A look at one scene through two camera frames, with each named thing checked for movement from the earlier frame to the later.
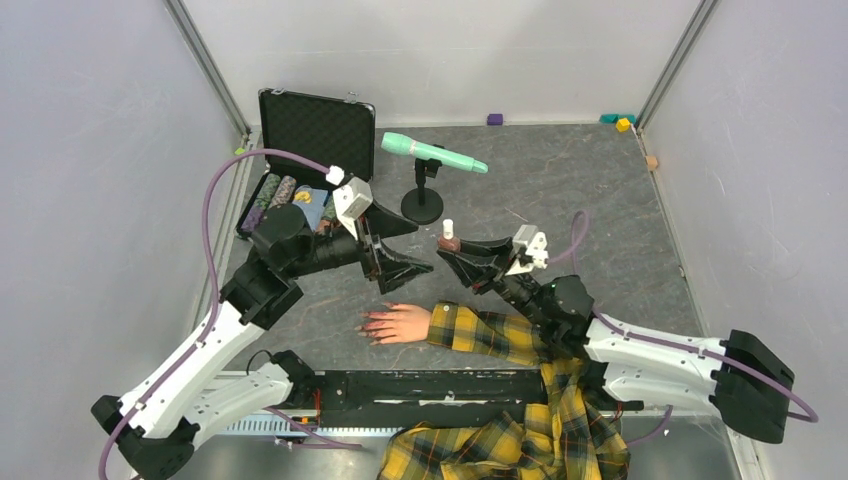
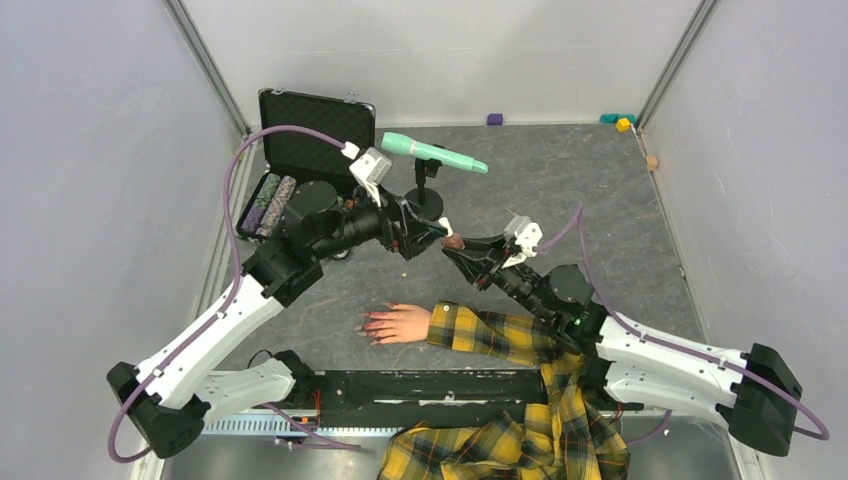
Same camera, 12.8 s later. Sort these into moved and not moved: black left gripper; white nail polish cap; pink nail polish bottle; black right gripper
Moved: black left gripper
Not moved: black right gripper; pink nail polish bottle; white nail polish cap
